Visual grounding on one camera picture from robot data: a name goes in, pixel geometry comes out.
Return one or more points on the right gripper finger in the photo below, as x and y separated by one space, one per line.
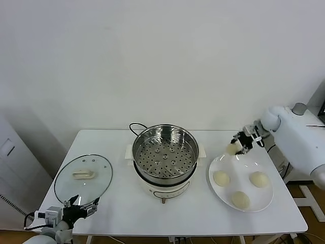
236 137
243 151

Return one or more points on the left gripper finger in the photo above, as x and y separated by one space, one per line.
72 200
90 209

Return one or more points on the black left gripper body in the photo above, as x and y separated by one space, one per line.
72 213

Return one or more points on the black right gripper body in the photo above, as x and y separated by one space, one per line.
245 142

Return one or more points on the white steamed baozi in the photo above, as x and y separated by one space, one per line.
240 200
221 178
259 179
231 149

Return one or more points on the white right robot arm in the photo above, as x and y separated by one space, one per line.
299 142

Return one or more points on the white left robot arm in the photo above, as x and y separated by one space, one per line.
50 235

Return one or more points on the perforated steel steamer basket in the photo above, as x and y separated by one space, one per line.
165 162

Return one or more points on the white table leg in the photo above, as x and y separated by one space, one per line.
89 239
242 239

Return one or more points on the round glass pot lid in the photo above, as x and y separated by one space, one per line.
96 165

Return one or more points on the white power plug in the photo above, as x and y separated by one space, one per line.
283 167

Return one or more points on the large white plate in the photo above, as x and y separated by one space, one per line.
254 200

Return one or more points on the grey cup on shelf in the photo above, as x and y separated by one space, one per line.
299 108

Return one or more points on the white cabinet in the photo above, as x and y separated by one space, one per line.
15 165

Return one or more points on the white side desk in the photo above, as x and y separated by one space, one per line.
313 119

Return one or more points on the white electric cooker pot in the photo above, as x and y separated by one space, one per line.
165 189

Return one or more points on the grey monitor panel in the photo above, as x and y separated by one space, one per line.
316 96

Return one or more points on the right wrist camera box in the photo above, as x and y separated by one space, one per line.
249 129

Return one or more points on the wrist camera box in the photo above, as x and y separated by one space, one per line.
249 129
52 214

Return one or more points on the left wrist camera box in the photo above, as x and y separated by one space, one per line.
52 214

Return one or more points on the white floor stand frame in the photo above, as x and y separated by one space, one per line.
307 188

